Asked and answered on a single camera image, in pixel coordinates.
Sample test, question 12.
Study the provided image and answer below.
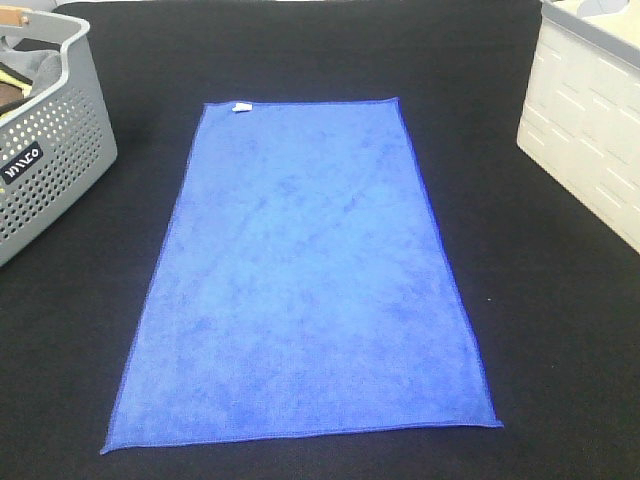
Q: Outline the grey cloth in basket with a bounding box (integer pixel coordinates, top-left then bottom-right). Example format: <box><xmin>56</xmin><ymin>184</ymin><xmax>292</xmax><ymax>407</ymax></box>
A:
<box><xmin>1</xmin><ymin>49</ymin><xmax>62</xmax><ymax>90</ymax></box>

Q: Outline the grey perforated plastic basket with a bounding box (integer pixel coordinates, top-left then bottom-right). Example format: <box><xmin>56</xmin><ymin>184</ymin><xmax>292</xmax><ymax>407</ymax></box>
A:
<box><xmin>1</xmin><ymin>6</ymin><xmax>117</xmax><ymax>263</ymax></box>

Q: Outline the yellow black item in basket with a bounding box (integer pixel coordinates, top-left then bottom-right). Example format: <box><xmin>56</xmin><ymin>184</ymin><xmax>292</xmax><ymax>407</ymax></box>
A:
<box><xmin>0</xmin><ymin>64</ymin><xmax>33</xmax><ymax>117</ymax></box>

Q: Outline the white plastic crate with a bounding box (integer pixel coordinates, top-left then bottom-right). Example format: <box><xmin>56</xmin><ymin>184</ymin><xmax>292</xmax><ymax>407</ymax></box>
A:
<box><xmin>516</xmin><ymin>1</ymin><xmax>639</xmax><ymax>249</ymax></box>

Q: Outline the blue microfiber towel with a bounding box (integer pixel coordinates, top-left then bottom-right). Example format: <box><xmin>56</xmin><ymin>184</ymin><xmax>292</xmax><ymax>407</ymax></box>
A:
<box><xmin>103</xmin><ymin>98</ymin><xmax>500</xmax><ymax>452</ymax></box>

